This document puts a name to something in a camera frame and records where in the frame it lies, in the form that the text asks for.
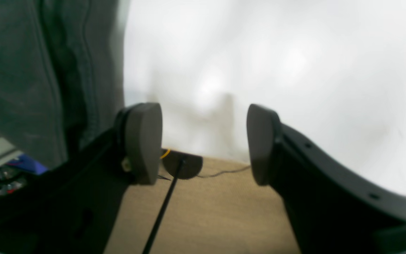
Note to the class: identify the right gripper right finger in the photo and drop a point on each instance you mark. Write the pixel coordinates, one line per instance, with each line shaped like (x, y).
(332, 210)

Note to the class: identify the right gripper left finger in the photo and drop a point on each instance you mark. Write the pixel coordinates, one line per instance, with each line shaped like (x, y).
(72, 209)

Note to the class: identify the dark grey T-shirt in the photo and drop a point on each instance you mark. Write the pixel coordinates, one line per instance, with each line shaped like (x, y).
(61, 74)

